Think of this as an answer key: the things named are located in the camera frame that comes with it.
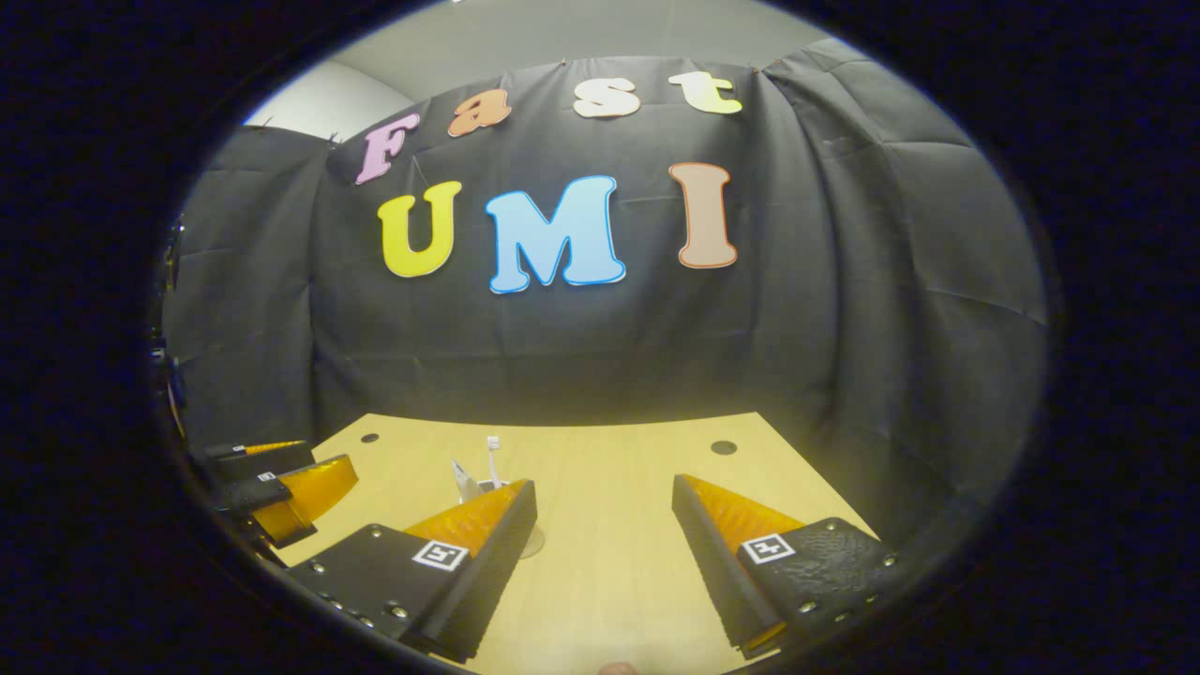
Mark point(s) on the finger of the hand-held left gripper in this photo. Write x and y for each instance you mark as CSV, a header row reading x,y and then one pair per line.
x,y
267,459
309,492

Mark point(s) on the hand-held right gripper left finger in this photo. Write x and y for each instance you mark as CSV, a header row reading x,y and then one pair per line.
x,y
487,581

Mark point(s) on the light wooden desktop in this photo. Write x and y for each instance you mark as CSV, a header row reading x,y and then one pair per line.
x,y
619,487

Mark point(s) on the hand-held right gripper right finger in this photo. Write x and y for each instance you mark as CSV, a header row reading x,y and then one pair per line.
x,y
717,572

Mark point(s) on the white toothpaste tube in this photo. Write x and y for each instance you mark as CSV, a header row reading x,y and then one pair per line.
x,y
464,480

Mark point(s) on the round brown coaster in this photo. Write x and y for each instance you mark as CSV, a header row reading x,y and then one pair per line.
x,y
532,542

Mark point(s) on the black backdrop cloth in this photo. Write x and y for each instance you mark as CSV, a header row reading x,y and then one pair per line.
x,y
581,356

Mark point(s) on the pink and white toothbrush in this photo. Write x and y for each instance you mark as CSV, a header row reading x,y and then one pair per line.
x,y
493,455

